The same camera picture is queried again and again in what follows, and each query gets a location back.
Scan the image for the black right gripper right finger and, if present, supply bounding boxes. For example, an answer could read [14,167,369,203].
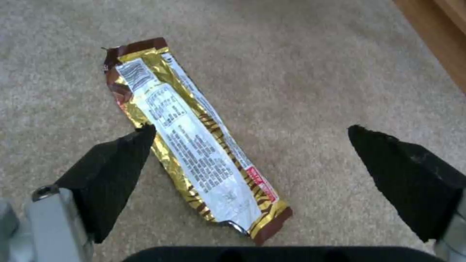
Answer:
[347,124,466,262]

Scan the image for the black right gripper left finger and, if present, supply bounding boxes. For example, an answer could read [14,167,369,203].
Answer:
[0,124,157,262]

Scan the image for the gold and brown snack wrapper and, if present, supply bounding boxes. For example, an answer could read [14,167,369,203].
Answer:
[100,37,293,242]

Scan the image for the light wooden furniture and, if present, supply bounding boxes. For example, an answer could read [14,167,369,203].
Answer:
[392,0,466,95]

